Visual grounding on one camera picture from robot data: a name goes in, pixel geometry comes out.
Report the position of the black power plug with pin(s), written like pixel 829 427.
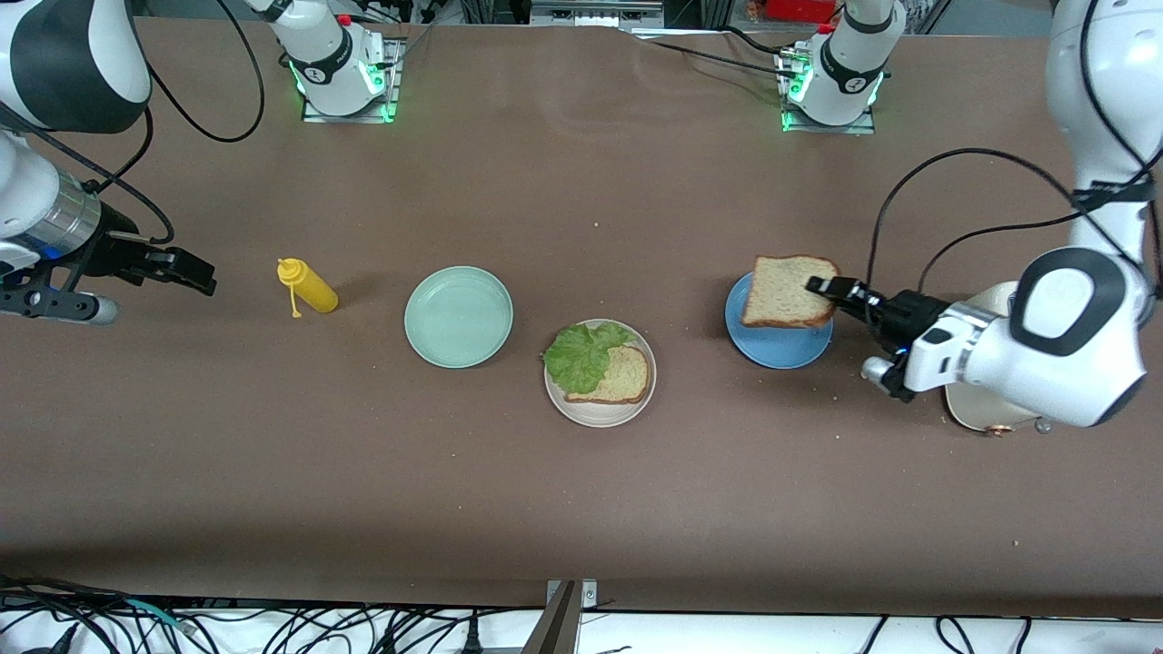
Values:
pixel 471 636

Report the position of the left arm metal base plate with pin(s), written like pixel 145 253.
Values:
pixel 863 130

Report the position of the white toaster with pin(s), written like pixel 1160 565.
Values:
pixel 977 413

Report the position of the mint green plate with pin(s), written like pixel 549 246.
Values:
pixel 459 318

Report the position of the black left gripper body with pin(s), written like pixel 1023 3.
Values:
pixel 905 313

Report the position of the copper toaster dial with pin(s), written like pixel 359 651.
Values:
pixel 999 432

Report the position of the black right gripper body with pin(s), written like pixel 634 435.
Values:
pixel 116 249

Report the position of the small metal table bracket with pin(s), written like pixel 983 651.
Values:
pixel 589 595

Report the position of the blue plate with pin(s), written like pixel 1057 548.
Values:
pixel 777 350

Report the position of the grey metal frame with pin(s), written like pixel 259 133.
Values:
pixel 591 14

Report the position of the green lettuce leaf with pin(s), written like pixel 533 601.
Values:
pixel 577 359

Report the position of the beige plate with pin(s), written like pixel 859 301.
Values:
pixel 600 416

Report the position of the red box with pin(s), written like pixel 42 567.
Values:
pixel 800 9

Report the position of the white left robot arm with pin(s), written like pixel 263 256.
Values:
pixel 1099 91

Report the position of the grey metal post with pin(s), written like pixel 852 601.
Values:
pixel 556 627

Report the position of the brown bread slice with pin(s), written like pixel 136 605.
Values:
pixel 781 291
pixel 627 377

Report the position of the yellow mustard squeeze bottle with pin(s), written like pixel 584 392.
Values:
pixel 318 292

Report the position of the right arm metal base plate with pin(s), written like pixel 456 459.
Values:
pixel 393 68

